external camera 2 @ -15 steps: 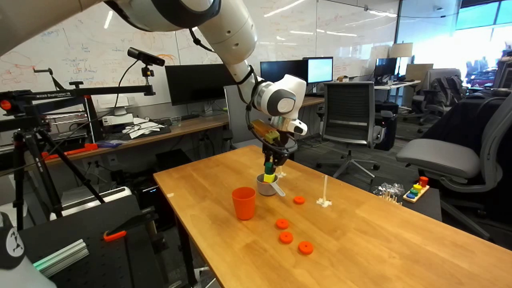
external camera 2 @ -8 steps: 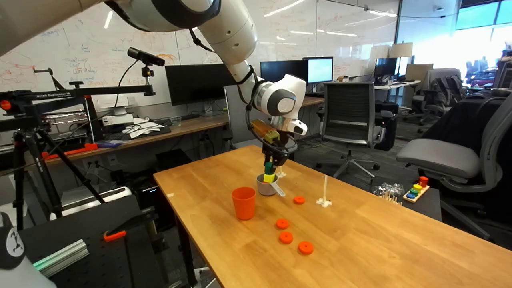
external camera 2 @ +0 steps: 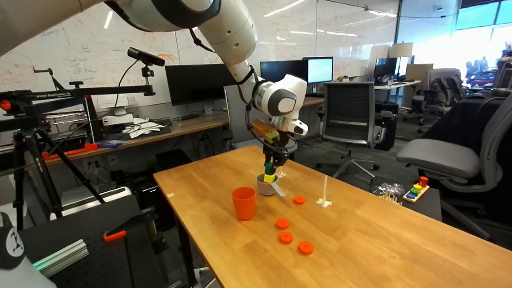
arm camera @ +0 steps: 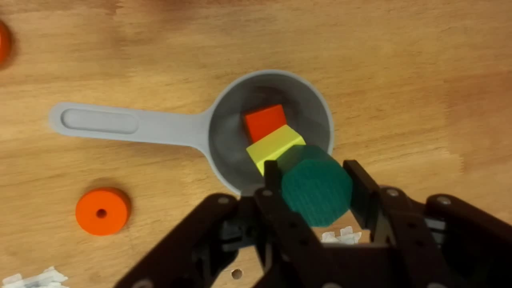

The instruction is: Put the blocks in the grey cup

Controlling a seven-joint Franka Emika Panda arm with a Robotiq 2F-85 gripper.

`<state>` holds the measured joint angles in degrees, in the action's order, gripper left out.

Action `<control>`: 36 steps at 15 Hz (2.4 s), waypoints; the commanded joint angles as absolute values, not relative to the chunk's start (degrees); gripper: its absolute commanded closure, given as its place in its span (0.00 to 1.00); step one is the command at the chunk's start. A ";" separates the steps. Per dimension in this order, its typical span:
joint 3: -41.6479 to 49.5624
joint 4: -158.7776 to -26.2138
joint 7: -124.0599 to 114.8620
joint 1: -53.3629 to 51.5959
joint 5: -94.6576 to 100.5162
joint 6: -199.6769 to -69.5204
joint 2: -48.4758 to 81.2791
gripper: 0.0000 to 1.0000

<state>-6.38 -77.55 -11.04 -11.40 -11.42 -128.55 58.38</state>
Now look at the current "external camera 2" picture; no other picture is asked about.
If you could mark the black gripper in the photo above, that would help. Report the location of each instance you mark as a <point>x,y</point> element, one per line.
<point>282,145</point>

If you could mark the yellow wooden block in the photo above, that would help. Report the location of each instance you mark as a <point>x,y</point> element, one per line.
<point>270,177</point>

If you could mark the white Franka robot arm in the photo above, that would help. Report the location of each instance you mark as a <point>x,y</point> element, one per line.
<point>234,25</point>

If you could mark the grey measuring cup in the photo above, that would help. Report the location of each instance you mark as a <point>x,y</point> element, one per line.
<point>265,187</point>

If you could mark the orange plastic cup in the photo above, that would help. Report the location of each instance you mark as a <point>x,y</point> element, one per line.
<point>244,205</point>

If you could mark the white peg stand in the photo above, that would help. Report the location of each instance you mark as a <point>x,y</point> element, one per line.
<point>281,173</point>
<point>324,201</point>

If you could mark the orange wooden disc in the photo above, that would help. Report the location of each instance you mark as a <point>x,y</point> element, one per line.
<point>286,237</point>
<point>306,248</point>
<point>282,224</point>
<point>298,200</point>

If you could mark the light grey office chair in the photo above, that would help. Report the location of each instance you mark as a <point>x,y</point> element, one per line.
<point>238,117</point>

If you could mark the black computer monitor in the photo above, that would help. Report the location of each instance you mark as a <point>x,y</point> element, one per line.
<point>282,69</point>

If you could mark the black mesh office chair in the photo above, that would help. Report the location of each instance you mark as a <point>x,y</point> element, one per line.
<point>350,105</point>

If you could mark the long wooden desk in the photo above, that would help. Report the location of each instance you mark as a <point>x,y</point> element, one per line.
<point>182,128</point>

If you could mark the lit white monitor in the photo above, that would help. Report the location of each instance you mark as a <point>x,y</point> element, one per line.
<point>321,69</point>

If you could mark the wide black monitor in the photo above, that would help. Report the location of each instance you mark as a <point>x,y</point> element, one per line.
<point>193,85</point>

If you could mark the black bag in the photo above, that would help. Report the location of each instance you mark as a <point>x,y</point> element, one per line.
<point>386,128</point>

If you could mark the clear plastic bag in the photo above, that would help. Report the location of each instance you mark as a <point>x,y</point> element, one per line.
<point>390,189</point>

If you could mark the white crumpled papers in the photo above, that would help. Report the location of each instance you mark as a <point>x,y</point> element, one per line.
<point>142,128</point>

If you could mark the small dark monitor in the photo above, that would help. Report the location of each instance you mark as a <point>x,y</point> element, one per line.
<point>385,67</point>

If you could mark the white desk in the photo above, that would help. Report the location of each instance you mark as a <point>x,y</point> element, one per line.
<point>398,83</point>

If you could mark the colourful stacking toy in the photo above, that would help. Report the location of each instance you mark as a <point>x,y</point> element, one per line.
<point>417,190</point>

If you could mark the white box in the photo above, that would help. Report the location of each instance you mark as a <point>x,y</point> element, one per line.
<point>118,118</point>

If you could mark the black side table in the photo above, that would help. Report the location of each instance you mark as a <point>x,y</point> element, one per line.
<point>426,208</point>

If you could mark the grey padded office chair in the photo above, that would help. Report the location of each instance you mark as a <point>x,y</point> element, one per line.
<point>438,157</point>

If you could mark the white lamp shade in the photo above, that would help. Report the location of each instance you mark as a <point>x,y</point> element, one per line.
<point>401,49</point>

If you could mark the red tool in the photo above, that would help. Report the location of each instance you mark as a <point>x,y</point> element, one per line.
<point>70,152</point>

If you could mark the black cart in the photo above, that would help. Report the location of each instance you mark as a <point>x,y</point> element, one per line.
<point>97,265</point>

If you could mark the silver aluminium bar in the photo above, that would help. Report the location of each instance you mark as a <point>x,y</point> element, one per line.
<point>62,256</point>

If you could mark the black tripod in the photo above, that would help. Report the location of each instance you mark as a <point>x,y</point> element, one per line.
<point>26,137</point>

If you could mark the black cap with logo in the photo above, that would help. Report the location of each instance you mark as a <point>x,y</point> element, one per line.
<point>10,241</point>

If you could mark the black stereo camera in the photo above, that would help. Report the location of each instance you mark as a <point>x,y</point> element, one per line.
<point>145,54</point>

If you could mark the silver metal rail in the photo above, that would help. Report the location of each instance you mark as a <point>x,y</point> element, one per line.
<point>90,201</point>

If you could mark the black boom rail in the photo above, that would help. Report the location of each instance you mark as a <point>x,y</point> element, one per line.
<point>81,96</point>

